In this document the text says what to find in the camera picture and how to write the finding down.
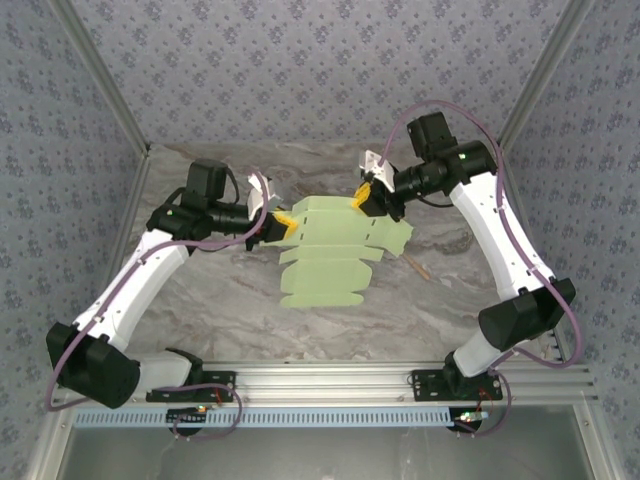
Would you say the small black controller board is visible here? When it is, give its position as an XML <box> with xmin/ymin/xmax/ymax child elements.
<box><xmin>449</xmin><ymin>409</ymin><xmax>492</xmax><ymax>432</ymax></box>
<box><xmin>166</xmin><ymin>407</ymin><xmax>209</xmax><ymax>427</ymax></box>

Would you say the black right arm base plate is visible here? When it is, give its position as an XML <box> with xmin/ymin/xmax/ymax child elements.
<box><xmin>410</xmin><ymin>368</ymin><xmax>504</xmax><ymax>404</ymax></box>

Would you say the wooden chopstick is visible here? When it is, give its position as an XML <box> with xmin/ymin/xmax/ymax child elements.
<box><xmin>403</xmin><ymin>254</ymin><xmax>432</xmax><ymax>280</ymax></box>

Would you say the aluminium frame leg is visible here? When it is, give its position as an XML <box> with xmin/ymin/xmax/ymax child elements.
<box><xmin>24</xmin><ymin>404</ymin><xmax>76</xmax><ymax>480</ymax></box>
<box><xmin>574</xmin><ymin>402</ymin><xmax>621</xmax><ymax>480</ymax></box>

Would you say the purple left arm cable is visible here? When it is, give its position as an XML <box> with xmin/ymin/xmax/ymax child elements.
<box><xmin>45</xmin><ymin>171</ymin><xmax>274</xmax><ymax>444</ymax></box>

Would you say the aluminium frame post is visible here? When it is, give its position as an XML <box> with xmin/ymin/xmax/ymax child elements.
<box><xmin>494</xmin><ymin>0</ymin><xmax>596</xmax><ymax>151</ymax></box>
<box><xmin>49</xmin><ymin>0</ymin><xmax>152</xmax><ymax>157</ymax></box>

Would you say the light green paper box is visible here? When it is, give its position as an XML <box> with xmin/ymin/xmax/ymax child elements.
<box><xmin>277</xmin><ymin>195</ymin><xmax>416</xmax><ymax>310</ymax></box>

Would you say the aluminium mounting rail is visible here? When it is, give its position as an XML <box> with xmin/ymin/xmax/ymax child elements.
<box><xmin>52</xmin><ymin>362</ymin><xmax>599</xmax><ymax>404</ymax></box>

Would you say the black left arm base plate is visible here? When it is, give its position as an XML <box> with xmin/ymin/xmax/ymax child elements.
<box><xmin>144</xmin><ymin>369</ymin><xmax>237</xmax><ymax>404</ymax></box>

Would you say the light blue slotted cable duct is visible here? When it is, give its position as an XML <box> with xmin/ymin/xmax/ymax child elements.
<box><xmin>72</xmin><ymin>405</ymin><xmax>464</xmax><ymax>429</ymax></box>

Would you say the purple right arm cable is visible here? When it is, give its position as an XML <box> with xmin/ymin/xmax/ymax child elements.
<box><xmin>382</xmin><ymin>101</ymin><xmax>585</xmax><ymax>440</ymax></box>

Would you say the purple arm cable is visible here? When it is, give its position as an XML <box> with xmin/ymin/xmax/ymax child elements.
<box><xmin>45</xmin><ymin>171</ymin><xmax>274</xmax><ymax>444</ymax></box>
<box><xmin>382</xmin><ymin>101</ymin><xmax>585</xmax><ymax>440</ymax></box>

